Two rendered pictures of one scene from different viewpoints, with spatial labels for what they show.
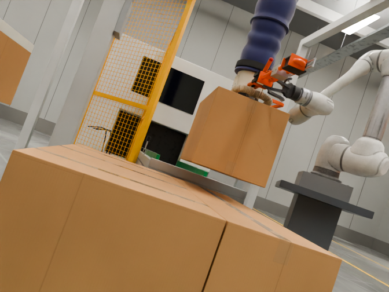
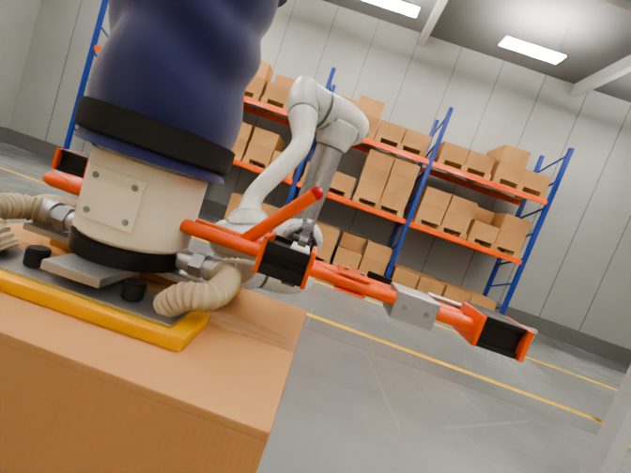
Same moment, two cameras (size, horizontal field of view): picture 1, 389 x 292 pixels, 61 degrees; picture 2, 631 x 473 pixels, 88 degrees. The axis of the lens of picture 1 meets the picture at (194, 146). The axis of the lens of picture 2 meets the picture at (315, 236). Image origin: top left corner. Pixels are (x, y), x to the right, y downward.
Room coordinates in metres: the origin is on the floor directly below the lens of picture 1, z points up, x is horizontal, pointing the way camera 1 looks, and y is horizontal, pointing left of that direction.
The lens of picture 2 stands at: (1.61, 0.29, 1.30)
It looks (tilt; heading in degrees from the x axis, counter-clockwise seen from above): 6 degrees down; 279
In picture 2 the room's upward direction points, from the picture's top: 19 degrees clockwise
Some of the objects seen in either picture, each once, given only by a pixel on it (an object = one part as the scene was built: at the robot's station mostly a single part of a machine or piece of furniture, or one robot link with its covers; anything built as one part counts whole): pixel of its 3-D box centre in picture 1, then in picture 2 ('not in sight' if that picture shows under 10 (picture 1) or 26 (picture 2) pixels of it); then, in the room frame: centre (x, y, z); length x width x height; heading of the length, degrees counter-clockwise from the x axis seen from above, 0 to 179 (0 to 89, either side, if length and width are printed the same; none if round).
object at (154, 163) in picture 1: (198, 179); not in sight; (2.25, -0.10, 0.58); 0.70 x 0.03 x 0.06; 101
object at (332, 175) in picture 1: (325, 174); not in sight; (2.06, -0.82, 0.88); 0.22 x 0.18 x 0.06; 164
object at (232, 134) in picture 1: (227, 139); (91, 394); (1.96, -0.17, 0.87); 0.60 x 0.40 x 0.40; 7
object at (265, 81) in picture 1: (263, 80); (286, 258); (1.73, -0.22, 1.20); 0.10 x 0.08 x 0.06; 100
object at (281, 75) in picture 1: (280, 72); (409, 305); (1.51, -0.26, 1.19); 0.07 x 0.07 x 0.04; 10
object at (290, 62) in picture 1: (293, 64); (490, 329); (1.38, -0.27, 1.20); 0.08 x 0.07 x 0.05; 10
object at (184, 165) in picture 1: (191, 169); not in sight; (3.80, -0.06, 0.60); 1.60 x 0.11 x 0.09; 11
